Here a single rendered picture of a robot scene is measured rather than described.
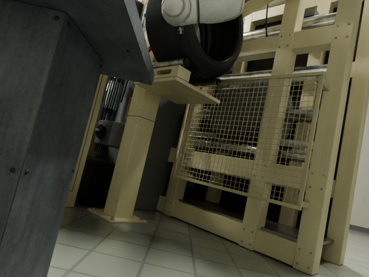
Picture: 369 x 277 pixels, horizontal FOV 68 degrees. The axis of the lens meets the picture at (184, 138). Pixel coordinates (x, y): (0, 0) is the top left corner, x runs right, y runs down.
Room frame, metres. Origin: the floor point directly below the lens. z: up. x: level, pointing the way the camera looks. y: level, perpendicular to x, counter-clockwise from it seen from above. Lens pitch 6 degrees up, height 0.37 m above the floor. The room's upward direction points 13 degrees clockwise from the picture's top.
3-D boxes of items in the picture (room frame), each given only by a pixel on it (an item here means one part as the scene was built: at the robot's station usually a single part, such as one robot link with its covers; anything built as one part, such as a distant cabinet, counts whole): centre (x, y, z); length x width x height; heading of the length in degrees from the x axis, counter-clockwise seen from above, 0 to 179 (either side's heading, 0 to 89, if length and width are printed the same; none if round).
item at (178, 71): (1.47, 0.20, 0.83); 0.36 x 0.09 x 0.06; 45
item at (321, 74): (1.64, -0.29, 0.65); 0.90 x 0.02 x 0.70; 45
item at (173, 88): (1.57, 0.10, 0.80); 0.37 x 0.36 x 0.02; 135
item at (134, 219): (1.73, 0.30, 0.01); 0.27 x 0.27 x 0.02; 45
